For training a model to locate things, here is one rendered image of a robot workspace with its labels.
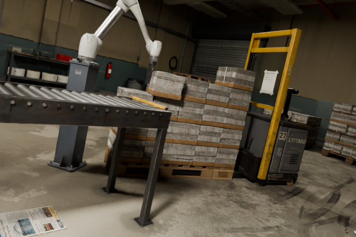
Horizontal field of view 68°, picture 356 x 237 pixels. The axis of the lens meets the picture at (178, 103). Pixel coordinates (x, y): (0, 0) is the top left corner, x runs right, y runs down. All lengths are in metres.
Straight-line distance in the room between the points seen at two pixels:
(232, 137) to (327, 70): 6.20
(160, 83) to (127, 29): 7.64
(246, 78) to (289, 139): 0.96
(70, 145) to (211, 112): 1.45
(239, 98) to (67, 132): 1.83
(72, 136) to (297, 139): 2.59
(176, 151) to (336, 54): 6.96
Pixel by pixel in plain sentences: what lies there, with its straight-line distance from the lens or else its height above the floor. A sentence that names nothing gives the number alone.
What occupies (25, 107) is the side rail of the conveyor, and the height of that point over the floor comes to 0.76.
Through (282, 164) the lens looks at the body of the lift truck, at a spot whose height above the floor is 0.28.
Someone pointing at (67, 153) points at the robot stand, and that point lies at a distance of 2.70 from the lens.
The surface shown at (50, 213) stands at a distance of 2.03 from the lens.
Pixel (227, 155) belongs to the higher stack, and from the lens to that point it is 3.17.
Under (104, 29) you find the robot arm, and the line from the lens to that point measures 2.82.
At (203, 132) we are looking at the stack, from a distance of 2.90.
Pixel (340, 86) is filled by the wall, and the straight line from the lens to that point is 8.79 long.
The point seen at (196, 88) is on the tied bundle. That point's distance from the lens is 2.76.
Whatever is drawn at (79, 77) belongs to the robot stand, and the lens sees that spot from 2.57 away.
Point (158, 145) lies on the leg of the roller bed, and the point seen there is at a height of 0.56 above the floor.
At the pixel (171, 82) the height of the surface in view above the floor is 0.98.
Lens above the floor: 1.02
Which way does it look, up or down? 5 degrees down
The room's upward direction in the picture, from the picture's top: 12 degrees clockwise
